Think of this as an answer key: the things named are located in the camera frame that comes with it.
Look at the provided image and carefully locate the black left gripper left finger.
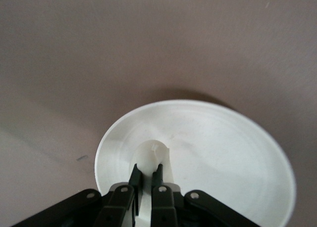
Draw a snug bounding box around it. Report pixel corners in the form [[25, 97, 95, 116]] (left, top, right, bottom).
[[14, 163, 145, 227]]

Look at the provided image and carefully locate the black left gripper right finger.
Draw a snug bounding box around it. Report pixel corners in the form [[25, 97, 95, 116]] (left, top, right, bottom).
[[150, 163, 261, 227]]

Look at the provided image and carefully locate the white steamed bun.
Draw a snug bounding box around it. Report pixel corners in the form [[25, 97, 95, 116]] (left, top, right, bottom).
[[128, 139, 175, 188]]

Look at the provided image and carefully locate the white round plate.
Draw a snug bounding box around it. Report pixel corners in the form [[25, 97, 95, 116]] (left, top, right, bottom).
[[94, 99, 297, 227]]

